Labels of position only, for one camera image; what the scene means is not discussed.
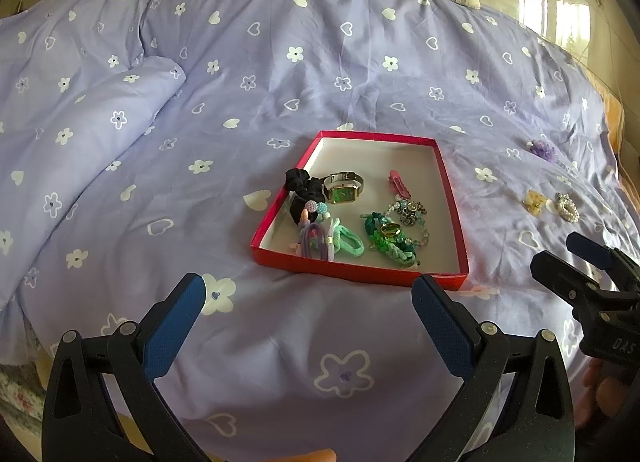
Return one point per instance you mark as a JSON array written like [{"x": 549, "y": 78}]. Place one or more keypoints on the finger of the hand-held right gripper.
[
  {"x": 560, "y": 274},
  {"x": 592, "y": 249}
]

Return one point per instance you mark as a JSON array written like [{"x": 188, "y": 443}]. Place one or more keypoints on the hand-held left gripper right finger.
[{"x": 442, "y": 327}]

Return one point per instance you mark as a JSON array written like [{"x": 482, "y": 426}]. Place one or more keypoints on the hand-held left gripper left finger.
[{"x": 175, "y": 327}]

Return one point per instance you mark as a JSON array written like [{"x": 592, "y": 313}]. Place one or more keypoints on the red shallow box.
[{"x": 350, "y": 269}]

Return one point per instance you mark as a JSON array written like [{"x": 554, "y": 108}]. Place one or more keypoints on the pink hair clip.
[{"x": 398, "y": 182}]

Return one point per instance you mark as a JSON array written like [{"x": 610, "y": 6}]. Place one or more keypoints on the green face wristwatch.
[{"x": 342, "y": 194}]

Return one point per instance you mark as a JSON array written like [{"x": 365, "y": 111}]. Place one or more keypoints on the black scrunchie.
[{"x": 310, "y": 187}]

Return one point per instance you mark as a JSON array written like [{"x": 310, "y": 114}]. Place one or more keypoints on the person's right hand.
[{"x": 610, "y": 392}]

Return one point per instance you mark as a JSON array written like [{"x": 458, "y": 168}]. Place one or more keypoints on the person's left hand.
[{"x": 312, "y": 457}]

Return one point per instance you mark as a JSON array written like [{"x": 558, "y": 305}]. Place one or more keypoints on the pearl beaded scrunchie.
[{"x": 570, "y": 216}]

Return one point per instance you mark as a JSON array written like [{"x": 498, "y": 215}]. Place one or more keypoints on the yellow bow hair clip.
[{"x": 534, "y": 202}]

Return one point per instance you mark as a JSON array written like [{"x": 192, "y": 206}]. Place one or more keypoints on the purple flower hair accessory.
[{"x": 545, "y": 150}]

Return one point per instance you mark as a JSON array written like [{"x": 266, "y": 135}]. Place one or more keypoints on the orange mattress edge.
[{"x": 612, "y": 112}]

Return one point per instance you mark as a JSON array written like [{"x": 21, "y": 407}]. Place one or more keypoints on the floral bed sheet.
[{"x": 20, "y": 392}]

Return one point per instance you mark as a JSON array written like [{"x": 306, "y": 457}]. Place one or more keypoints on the purple floral blanket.
[{"x": 250, "y": 67}]

